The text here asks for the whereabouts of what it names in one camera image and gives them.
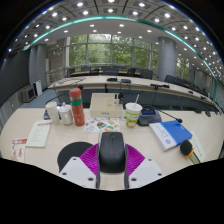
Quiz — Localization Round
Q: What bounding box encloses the stack of white paper cups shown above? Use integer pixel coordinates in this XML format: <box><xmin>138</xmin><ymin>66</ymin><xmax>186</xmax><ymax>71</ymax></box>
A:
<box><xmin>44</xmin><ymin>101</ymin><xmax>61</xmax><ymax>126</ymax></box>

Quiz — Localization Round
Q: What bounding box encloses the cream cardboard box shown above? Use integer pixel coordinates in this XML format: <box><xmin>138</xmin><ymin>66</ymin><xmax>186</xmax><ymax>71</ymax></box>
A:
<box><xmin>89</xmin><ymin>92</ymin><xmax>124</xmax><ymax>119</ymax></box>

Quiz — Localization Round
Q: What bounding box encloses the group of dark office chairs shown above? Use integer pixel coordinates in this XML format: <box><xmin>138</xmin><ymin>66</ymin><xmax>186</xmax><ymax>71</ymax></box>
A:
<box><xmin>66</xmin><ymin>65</ymin><xmax>221</xmax><ymax>111</ymax></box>

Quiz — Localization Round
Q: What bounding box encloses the colourful sticker sheet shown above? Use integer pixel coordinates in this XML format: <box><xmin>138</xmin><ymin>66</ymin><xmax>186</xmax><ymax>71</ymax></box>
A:
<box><xmin>83</xmin><ymin>117</ymin><xmax>121</xmax><ymax>134</ymax></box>

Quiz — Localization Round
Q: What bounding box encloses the white lidded mug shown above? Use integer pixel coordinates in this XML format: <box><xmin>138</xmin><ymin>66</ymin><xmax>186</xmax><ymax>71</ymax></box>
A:
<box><xmin>58</xmin><ymin>102</ymin><xmax>74</xmax><ymax>126</ymax></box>

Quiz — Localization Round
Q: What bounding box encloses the white paper booklet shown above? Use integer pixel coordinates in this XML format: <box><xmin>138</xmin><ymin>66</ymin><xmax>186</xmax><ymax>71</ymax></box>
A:
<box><xmin>188</xmin><ymin>134</ymin><xmax>207</xmax><ymax>164</ymax></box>

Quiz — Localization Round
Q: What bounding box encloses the blue and white book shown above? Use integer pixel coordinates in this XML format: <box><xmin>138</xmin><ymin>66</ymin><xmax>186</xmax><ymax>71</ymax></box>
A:
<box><xmin>148</xmin><ymin>119</ymin><xmax>193</xmax><ymax>152</ymax></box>

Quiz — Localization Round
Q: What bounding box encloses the red flask with green band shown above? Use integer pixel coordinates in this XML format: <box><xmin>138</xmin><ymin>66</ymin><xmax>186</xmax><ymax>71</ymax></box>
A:
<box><xmin>68</xmin><ymin>87</ymin><xmax>86</xmax><ymax>127</ymax></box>

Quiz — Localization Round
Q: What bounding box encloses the black computer mouse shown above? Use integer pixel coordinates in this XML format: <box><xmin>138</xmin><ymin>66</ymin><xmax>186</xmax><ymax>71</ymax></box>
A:
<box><xmin>97</xmin><ymin>131</ymin><xmax>128</xmax><ymax>174</ymax></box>

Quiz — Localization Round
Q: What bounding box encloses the black gooseneck microphone console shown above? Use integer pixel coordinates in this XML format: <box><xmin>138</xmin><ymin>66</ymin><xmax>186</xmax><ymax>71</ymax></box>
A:
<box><xmin>43</xmin><ymin>90</ymin><xmax>73</xmax><ymax>121</ymax></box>
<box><xmin>136</xmin><ymin>105</ymin><xmax>184</xmax><ymax>127</ymax></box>

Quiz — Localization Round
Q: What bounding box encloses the green-print drink cup with straw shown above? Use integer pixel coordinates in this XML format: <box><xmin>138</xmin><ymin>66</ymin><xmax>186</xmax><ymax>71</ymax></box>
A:
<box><xmin>124</xmin><ymin>94</ymin><xmax>143</xmax><ymax>129</ymax></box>

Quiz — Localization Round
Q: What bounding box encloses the black mouse pad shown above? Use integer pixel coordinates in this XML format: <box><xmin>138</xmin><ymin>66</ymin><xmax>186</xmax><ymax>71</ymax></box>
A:
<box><xmin>56</xmin><ymin>141</ymin><xmax>94</xmax><ymax>173</ymax></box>

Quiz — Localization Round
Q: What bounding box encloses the handheld microphone with yellow ring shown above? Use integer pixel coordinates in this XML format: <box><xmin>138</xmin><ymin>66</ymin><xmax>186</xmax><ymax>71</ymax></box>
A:
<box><xmin>179</xmin><ymin>139</ymin><xmax>198</xmax><ymax>164</ymax></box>

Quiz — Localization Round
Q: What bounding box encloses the long curved conference desk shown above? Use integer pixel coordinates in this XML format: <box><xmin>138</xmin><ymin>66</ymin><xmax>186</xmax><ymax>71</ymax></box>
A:
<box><xmin>48</xmin><ymin>75</ymin><xmax>218</xmax><ymax>112</ymax></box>

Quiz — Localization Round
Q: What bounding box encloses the group of ceiling lights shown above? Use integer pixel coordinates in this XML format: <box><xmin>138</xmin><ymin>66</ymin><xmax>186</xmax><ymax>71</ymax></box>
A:
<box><xmin>8</xmin><ymin>0</ymin><xmax>224</xmax><ymax>88</ymax></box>

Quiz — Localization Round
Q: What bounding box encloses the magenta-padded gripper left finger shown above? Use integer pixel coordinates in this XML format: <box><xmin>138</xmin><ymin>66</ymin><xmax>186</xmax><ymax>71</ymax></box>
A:
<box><xmin>58</xmin><ymin>143</ymin><xmax>101</xmax><ymax>190</ymax></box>

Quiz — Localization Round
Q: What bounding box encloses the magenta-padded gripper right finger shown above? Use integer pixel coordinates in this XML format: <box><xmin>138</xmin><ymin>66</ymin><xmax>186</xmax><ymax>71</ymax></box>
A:
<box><xmin>123</xmin><ymin>143</ymin><xmax>166</xmax><ymax>190</ymax></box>

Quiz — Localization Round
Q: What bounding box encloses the cream sheet with red heading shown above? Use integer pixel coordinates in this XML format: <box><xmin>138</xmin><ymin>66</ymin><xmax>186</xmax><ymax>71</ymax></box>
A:
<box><xmin>25</xmin><ymin>120</ymin><xmax>53</xmax><ymax>149</ymax></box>

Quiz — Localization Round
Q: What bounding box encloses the red and white leaflet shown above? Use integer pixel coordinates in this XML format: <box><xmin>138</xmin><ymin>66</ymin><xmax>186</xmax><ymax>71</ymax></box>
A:
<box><xmin>10</xmin><ymin>138</ymin><xmax>28</xmax><ymax>163</ymax></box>

